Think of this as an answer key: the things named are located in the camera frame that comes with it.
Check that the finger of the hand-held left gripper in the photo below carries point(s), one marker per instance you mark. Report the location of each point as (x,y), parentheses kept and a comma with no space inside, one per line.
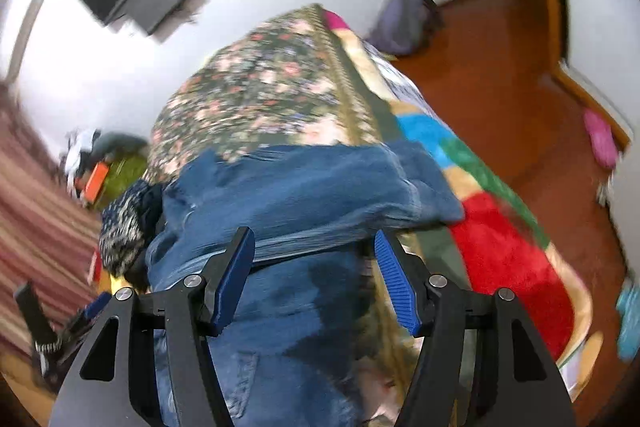
(52,332)

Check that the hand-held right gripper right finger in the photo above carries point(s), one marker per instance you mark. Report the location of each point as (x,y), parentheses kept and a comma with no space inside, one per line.
(395,279)

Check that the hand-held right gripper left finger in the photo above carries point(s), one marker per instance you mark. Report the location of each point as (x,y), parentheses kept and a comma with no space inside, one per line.
(231,279)

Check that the blue denim jeans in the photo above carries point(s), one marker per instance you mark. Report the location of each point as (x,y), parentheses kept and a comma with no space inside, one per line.
(300,207)

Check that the striped red curtain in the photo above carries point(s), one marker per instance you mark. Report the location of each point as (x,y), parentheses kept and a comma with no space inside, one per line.
(35,227)

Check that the colourful patchwork blanket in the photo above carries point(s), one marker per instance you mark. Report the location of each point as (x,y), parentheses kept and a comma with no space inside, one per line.
(500,247)

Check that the dark patterned cloth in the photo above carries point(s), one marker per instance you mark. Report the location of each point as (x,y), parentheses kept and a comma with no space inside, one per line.
(127,227)

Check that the green cloth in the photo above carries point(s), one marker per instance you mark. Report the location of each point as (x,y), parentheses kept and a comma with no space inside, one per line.
(125,172)

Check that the orange box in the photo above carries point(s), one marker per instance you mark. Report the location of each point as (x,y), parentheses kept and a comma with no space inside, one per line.
(96,181)

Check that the floral bedspread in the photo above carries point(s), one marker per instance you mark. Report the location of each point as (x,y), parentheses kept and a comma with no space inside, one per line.
(260,97)

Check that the turquoise object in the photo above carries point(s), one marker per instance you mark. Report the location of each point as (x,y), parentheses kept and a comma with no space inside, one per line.
(627,322)

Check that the pink slipper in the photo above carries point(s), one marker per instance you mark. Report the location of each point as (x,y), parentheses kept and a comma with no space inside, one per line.
(600,139)

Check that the purple backpack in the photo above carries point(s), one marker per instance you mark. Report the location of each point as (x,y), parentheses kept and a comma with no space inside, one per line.
(404,19)

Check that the wooden door frame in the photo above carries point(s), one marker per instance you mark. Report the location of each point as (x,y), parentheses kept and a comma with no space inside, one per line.
(555,7)

